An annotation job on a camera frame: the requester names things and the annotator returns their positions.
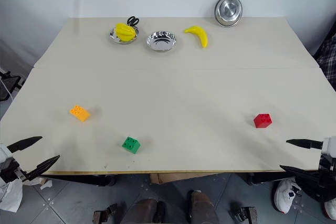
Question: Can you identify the white plastic bag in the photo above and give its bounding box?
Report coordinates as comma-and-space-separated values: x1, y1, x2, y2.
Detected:
0, 179, 24, 213

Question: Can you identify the red toy brick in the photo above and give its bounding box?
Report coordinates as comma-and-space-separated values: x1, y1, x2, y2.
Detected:
253, 113, 273, 129

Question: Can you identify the brown cardboard box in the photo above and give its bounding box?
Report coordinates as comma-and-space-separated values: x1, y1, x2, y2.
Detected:
150, 172, 224, 185

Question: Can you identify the round steel plate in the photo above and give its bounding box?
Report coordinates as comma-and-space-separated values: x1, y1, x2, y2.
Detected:
214, 0, 243, 28

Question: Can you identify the shiny fluted steel bowl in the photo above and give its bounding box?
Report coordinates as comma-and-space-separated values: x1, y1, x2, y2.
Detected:
146, 30, 177, 53

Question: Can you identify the green toy brick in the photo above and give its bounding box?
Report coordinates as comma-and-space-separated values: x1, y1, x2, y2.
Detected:
121, 136, 141, 154

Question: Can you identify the white sneaker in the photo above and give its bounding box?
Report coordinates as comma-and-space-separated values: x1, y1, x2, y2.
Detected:
324, 199, 336, 220
274, 178, 302, 215

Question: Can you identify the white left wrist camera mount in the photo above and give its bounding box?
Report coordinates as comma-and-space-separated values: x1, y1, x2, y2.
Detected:
0, 144, 14, 168

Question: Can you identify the yellow toy starfruit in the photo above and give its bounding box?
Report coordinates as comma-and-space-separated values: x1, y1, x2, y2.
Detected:
114, 23, 138, 42

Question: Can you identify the plaid cloth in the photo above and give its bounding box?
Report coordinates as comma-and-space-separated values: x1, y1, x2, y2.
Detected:
313, 34, 336, 90

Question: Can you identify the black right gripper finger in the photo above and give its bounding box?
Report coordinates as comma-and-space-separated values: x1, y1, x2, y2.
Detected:
279, 165, 320, 184
286, 138, 323, 150

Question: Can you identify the dark metal caster foot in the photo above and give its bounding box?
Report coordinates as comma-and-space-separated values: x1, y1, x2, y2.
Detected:
92, 202, 119, 224
230, 206, 258, 224

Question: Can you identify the black stand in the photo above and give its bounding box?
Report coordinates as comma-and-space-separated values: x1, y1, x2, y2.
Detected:
0, 71, 26, 102

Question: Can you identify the crumpled white paper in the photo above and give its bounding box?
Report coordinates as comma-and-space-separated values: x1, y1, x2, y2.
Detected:
38, 177, 53, 190

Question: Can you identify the white cable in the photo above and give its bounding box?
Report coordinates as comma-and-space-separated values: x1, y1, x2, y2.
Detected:
0, 76, 14, 101

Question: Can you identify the orange toy brick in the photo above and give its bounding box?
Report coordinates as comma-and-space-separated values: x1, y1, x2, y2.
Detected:
69, 104, 91, 123

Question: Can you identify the yellow toy banana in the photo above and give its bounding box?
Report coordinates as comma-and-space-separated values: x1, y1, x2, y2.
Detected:
183, 25, 209, 49

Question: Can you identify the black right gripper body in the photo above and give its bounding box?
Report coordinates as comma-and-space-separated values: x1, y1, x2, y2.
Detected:
312, 154, 336, 202

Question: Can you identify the dark rounded brown shape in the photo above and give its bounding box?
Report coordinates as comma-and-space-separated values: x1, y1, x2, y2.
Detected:
186, 190, 215, 224
122, 198, 166, 224

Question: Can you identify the small shiny steel bowl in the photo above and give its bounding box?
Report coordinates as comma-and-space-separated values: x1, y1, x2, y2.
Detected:
109, 26, 140, 45

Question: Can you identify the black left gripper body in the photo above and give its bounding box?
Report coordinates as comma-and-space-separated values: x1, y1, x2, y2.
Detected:
0, 158, 29, 183

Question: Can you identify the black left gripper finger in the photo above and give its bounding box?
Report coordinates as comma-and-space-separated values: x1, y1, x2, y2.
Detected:
25, 155, 61, 180
7, 136, 43, 154

